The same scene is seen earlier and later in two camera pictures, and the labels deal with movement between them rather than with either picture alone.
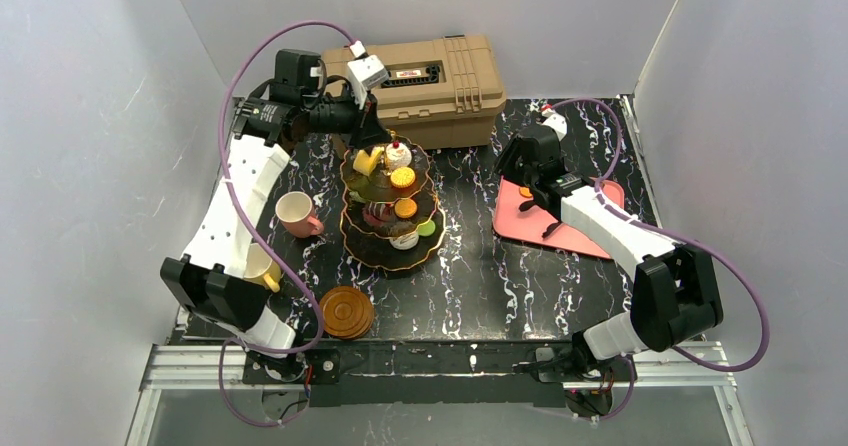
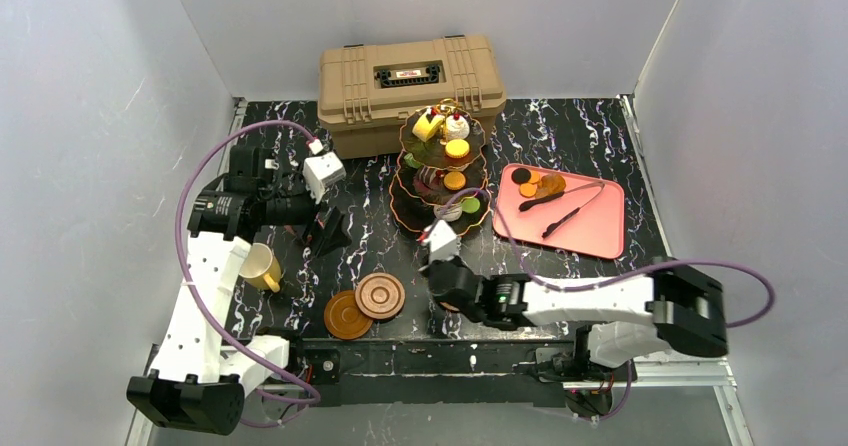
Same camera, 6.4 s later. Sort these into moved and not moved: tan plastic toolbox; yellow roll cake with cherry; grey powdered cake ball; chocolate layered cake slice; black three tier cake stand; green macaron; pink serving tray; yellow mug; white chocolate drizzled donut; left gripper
Moved: green macaron; white chocolate drizzled donut; grey powdered cake ball; yellow roll cake with cherry; left gripper; black three tier cake stand; chocolate layered cake slice
Not moved: pink serving tray; yellow mug; tan plastic toolbox
